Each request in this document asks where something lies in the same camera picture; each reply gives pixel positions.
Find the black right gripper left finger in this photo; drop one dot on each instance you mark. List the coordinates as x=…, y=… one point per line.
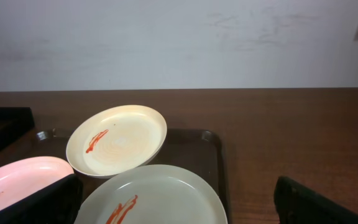
x=57, y=203

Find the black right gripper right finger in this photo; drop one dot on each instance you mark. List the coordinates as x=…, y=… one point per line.
x=297, y=204

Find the pink plate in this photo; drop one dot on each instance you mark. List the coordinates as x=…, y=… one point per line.
x=22, y=178

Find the pale green plate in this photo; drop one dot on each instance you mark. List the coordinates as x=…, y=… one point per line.
x=153, y=194

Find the small black tray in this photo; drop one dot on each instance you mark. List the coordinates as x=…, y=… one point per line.
x=14, y=123

